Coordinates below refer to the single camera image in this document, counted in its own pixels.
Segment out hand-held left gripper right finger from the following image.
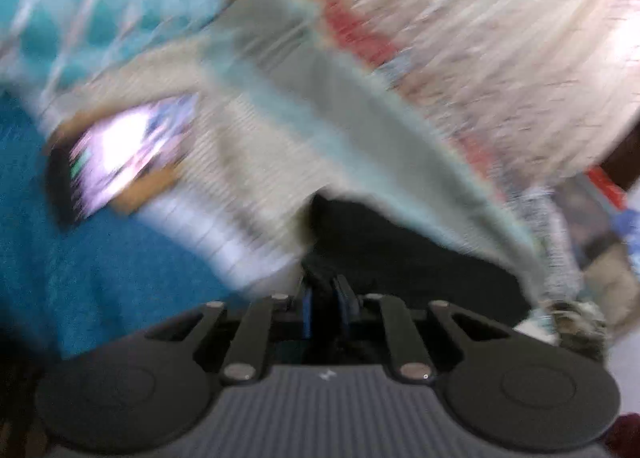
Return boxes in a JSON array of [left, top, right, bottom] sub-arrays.
[[333, 275, 512, 384]]

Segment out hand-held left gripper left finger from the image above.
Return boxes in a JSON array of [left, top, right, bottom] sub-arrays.
[[144, 282, 314, 385]]

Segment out black pants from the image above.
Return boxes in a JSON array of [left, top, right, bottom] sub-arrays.
[[300, 192, 532, 330]]

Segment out chevron striped bed blanket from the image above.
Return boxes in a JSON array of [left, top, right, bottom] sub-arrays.
[[37, 0, 553, 301]]

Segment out grey white patterned cloth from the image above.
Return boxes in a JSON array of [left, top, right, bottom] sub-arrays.
[[507, 185, 583, 301]]

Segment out pile of olive clothes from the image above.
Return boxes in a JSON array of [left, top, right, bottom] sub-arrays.
[[515, 299, 610, 363]]

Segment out smartphone with lit screen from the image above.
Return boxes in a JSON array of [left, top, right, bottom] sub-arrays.
[[47, 92, 201, 231]]

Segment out cardboard box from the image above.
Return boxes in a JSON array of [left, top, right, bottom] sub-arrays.
[[580, 238, 640, 336]]

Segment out red patchwork quilt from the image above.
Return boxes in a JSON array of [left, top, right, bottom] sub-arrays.
[[165, 0, 640, 199]]

